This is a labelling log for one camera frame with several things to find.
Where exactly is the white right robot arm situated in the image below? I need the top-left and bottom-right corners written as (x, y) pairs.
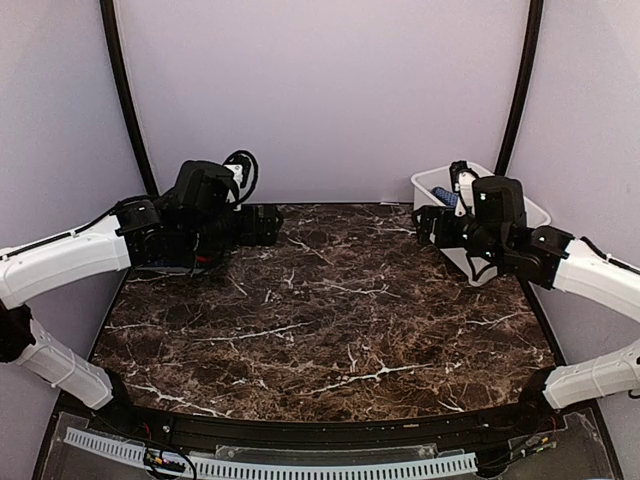
top-left (412, 176), bottom-right (639, 434)

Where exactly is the white slotted cable duct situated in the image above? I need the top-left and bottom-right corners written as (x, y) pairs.
top-left (63, 427), bottom-right (478, 479)

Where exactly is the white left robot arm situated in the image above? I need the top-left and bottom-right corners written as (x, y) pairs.
top-left (1, 150), bottom-right (283, 436)

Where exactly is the blue checked long sleeve shirt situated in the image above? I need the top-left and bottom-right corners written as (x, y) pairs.
top-left (431, 187), bottom-right (458, 208)

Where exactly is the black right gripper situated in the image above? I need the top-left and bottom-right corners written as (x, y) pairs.
top-left (412, 204), bottom-right (506, 268)

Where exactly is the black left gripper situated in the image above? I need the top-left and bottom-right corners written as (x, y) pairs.
top-left (182, 201), bottom-right (283, 255)

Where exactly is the black frame post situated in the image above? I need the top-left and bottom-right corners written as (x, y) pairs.
top-left (494, 0), bottom-right (544, 176)
top-left (99, 0), bottom-right (159, 195)

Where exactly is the black right frame post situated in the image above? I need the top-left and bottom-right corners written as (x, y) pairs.
top-left (494, 0), bottom-right (544, 176)

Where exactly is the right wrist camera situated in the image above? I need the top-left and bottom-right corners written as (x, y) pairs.
top-left (449, 160), bottom-right (479, 217)

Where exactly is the black left frame post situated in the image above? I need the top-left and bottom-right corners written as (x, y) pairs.
top-left (99, 0), bottom-right (159, 195)

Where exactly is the black front table rail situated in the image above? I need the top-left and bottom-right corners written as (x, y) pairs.
top-left (54, 389), bottom-right (596, 454)

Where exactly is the white plastic basket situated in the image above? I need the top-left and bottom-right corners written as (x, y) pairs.
top-left (411, 160), bottom-right (554, 286)

